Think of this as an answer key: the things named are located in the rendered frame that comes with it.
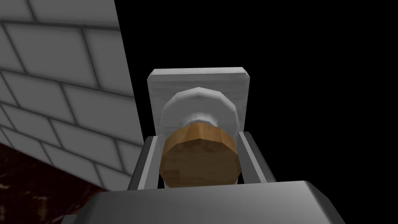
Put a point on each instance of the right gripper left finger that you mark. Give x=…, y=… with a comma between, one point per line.
x=146, y=168

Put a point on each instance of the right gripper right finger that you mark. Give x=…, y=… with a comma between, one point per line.
x=255, y=161

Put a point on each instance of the black door leaf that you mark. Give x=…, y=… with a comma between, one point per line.
x=311, y=77

